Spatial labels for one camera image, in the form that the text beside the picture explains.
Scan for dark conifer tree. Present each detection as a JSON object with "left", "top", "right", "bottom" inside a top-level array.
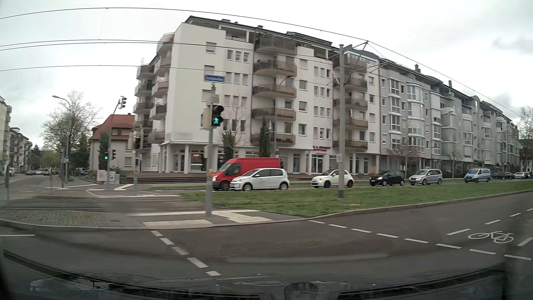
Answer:
[
  {"left": 222, "top": 129, "right": 236, "bottom": 162},
  {"left": 258, "top": 115, "right": 271, "bottom": 158},
  {"left": 98, "top": 143, "right": 110, "bottom": 171}
]

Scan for red van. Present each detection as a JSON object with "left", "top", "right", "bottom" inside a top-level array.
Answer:
[{"left": 211, "top": 157, "right": 282, "bottom": 191}]

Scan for white small car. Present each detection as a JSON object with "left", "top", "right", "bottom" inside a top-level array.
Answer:
[
  {"left": 229, "top": 168, "right": 290, "bottom": 192},
  {"left": 311, "top": 169, "right": 355, "bottom": 188}
]

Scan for large white apartment building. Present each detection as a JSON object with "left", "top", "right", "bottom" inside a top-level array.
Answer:
[{"left": 127, "top": 16, "right": 522, "bottom": 176}]

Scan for traffic light with street sign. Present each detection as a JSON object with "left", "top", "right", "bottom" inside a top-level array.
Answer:
[{"left": 202, "top": 74, "right": 225, "bottom": 216}]

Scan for grey overhead line mast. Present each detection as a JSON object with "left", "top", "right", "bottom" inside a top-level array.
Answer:
[{"left": 332, "top": 41, "right": 394, "bottom": 198}]

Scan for grass tram track strip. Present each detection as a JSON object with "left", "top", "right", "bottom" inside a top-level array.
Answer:
[{"left": 182, "top": 180, "right": 533, "bottom": 218}]

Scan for grey asphalt road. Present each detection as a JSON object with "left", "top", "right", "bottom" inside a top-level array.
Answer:
[{"left": 0, "top": 192, "right": 533, "bottom": 288}]

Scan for stone steps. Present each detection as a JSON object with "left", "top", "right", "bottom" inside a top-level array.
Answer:
[{"left": 125, "top": 172, "right": 209, "bottom": 185}]

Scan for black car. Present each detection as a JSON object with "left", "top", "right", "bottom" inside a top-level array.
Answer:
[{"left": 369, "top": 170, "right": 406, "bottom": 187}]

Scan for road markings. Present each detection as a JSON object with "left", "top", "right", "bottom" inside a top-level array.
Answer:
[{"left": 0, "top": 207, "right": 533, "bottom": 277}]

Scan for car's own bonnet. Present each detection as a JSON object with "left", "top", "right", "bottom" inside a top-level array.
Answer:
[{"left": 0, "top": 249, "right": 533, "bottom": 300}]

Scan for small bare tree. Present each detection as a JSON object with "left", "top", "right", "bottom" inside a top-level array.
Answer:
[{"left": 387, "top": 142, "right": 422, "bottom": 179}]

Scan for far asphalt road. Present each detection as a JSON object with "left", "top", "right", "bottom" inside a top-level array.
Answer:
[{"left": 0, "top": 174, "right": 533, "bottom": 200}]

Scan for house with red roof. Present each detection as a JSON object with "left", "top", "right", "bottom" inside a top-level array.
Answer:
[{"left": 88, "top": 113, "right": 136, "bottom": 172}]

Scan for silver car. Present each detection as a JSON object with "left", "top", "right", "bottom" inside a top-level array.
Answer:
[{"left": 408, "top": 169, "right": 443, "bottom": 186}]

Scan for paved traffic island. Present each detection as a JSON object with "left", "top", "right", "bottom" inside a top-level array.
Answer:
[{"left": 0, "top": 196, "right": 305, "bottom": 231}]

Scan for blue and silver van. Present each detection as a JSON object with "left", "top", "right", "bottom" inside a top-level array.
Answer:
[{"left": 464, "top": 168, "right": 492, "bottom": 183}]

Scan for row of buildings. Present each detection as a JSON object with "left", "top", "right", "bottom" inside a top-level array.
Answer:
[{"left": 0, "top": 96, "right": 33, "bottom": 173}]

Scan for overhead wires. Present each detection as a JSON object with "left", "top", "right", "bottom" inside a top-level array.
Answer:
[{"left": 0, "top": 7, "right": 522, "bottom": 118}]

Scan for street lamp post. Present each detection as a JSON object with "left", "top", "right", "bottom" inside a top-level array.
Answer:
[{"left": 52, "top": 95, "right": 72, "bottom": 184}]

